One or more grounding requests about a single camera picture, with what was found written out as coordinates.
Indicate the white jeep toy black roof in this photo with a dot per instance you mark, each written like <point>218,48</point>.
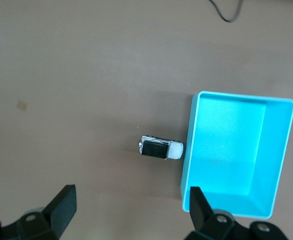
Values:
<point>172,151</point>

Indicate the cyan plastic storage bin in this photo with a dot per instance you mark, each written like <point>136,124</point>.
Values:
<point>224,137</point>

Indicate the small square tan tape patch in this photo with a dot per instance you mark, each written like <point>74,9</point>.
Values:
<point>22,105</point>

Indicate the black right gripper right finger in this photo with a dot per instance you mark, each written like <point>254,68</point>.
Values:
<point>201,215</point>

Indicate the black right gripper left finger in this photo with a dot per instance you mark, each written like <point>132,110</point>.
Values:
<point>59,207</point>

